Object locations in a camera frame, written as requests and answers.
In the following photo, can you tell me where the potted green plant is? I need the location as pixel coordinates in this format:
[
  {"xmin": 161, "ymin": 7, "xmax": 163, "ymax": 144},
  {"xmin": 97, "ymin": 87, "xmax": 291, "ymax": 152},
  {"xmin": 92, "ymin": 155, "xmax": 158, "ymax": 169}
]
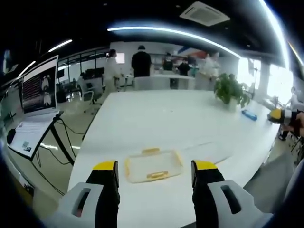
[{"xmin": 213, "ymin": 73, "xmax": 251, "ymax": 110}]

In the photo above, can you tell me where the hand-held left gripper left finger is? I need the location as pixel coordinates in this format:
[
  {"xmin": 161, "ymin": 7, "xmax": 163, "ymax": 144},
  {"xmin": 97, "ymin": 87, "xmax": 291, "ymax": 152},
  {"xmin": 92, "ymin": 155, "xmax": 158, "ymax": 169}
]
[{"xmin": 45, "ymin": 160, "xmax": 121, "ymax": 228}]

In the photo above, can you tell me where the long ceiling strip light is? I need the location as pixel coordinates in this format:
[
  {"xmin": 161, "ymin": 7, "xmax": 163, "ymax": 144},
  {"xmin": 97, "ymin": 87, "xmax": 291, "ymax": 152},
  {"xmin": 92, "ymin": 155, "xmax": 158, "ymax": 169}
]
[{"xmin": 107, "ymin": 26, "xmax": 242, "ymax": 58}]

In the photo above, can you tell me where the white office chair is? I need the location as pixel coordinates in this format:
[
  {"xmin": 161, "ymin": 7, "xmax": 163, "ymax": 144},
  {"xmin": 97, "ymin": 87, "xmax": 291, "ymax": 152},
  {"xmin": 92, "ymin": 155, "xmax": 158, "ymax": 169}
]
[{"xmin": 77, "ymin": 75, "xmax": 105, "ymax": 114}]

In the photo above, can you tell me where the ceiling air conditioner vent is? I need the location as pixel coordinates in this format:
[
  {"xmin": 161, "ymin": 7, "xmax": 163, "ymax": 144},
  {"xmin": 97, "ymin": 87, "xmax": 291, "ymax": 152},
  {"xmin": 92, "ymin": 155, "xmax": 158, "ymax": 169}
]
[{"xmin": 179, "ymin": 0, "xmax": 231, "ymax": 27}]

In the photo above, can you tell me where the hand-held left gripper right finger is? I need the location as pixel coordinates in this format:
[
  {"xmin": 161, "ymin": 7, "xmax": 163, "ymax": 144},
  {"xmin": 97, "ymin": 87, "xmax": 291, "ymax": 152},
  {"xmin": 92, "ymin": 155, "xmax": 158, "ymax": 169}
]
[{"xmin": 191, "ymin": 159, "xmax": 274, "ymax": 228}]

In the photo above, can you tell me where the short ceiling strip light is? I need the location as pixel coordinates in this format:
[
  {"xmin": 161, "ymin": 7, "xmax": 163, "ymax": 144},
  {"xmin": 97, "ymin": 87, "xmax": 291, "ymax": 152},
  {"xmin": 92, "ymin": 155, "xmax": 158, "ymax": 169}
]
[{"xmin": 48, "ymin": 38, "xmax": 73, "ymax": 53}]

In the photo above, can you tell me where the clear tray with yellow rim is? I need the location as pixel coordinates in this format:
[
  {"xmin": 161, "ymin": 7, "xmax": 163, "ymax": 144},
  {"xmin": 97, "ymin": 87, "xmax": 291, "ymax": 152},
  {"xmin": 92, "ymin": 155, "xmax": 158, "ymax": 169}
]
[{"xmin": 124, "ymin": 147, "xmax": 185, "ymax": 184}]

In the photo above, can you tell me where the blue box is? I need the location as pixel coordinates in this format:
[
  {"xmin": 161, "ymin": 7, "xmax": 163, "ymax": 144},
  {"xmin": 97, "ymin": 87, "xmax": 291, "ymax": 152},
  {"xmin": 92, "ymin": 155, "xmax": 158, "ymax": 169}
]
[{"xmin": 241, "ymin": 109, "xmax": 258, "ymax": 122}]

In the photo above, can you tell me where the black cable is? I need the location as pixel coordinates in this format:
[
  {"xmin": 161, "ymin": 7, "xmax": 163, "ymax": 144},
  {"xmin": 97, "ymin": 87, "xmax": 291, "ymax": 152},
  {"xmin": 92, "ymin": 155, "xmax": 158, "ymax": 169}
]
[{"xmin": 30, "ymin": 118, "xmax": 84, "ymax": 197}]

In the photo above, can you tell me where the open laptop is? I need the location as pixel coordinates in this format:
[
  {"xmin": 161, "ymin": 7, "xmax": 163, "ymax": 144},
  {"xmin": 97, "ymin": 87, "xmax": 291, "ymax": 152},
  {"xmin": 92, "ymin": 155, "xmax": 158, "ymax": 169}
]
[{"xmin": 7, "ymin": 55, "xmax": 63, "ymax": 159}]

